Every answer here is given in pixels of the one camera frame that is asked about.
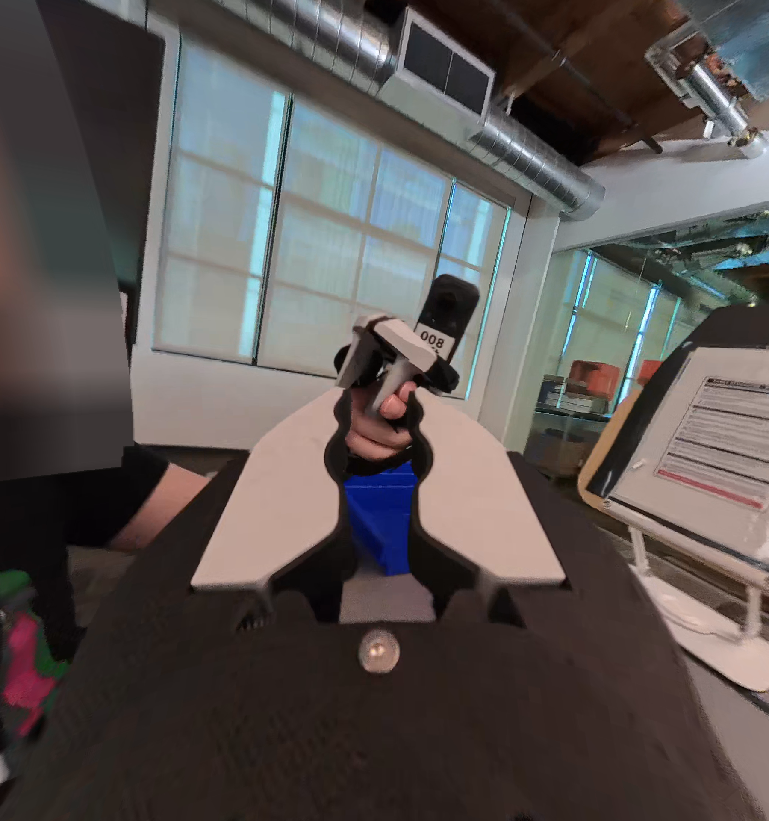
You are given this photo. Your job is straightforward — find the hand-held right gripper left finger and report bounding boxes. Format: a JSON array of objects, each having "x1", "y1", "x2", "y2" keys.
[{"x1": 191, "y1": 388, "x2": 354, "y2": 591}]

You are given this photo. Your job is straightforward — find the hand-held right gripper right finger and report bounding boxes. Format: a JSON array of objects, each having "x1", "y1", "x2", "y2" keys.
[{"x1": 409, "y1": 390, "x2": 566, "y2": 590}]

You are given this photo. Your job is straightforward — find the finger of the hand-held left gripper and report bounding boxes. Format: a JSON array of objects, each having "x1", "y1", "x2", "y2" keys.
[
  {"x1": 335, "y1": 314, "x2": 386, "y2": 389},
  {"x1": 373, "y1": 317, "x2": 454, "y2": 373}
]

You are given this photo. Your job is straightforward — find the blue plastic bin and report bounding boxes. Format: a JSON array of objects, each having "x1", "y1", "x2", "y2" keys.
[{"x1": 345, "y1": 465, "x2": 418, "y2": 576}]

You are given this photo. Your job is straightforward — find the person's left forearm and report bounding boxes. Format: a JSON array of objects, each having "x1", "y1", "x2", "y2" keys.
[{"x1": 107, "y1": 461, "x2": 213, "y2": 554}]

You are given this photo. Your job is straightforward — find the person's left hand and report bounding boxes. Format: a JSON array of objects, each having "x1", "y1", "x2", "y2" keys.
[{"x1": 345, "y1": 381, "x2": 418, "y2": 461}]

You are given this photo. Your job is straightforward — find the black wristband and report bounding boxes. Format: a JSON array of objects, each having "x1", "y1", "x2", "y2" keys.
[{"x1": 341, "y1": 446, "x2": 418, "y2": 477}]

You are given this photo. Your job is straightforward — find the metal shelf with boxes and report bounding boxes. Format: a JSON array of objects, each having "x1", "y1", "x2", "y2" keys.
[{"x1": 524, "y1": 358, "x2": 617, "y2": 483}]

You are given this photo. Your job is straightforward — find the white framed window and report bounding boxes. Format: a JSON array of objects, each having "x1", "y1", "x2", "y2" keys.
[{"x1": 152, "y1": 37, "x2": 511, "y2": 400}]

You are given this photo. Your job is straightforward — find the instruction sign on stand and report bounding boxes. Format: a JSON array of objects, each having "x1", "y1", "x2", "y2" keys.
[{"x1": 577, "y1": 300, "x2": 769, "y2": 611}]

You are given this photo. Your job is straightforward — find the orange storage boxes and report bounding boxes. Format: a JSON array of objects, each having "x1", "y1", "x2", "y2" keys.
[{"x1": 567, "y1": 358, "x2": 665, "y2": 400}]

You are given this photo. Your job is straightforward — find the white air vent grille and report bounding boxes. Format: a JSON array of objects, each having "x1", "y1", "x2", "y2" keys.
[{"x1": 378, "y1": 8, "x2": 498, "y2": 140}]

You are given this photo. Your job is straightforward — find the black partition panel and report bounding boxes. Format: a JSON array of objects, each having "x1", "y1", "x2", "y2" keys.
[{"x1": 38, "y1": 0, "x2": 167, "y2": 291}]

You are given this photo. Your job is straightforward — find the silver round pipe ducts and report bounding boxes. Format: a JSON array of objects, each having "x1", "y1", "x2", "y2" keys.
[{"x1": 646, "y1": 37, "x2": 769, "y2": 159}]

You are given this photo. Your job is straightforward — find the silver spiral air duct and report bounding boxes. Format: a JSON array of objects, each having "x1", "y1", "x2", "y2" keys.
[{"x1": 243, "y1": 0, "x2": 607, "y2": 223}]

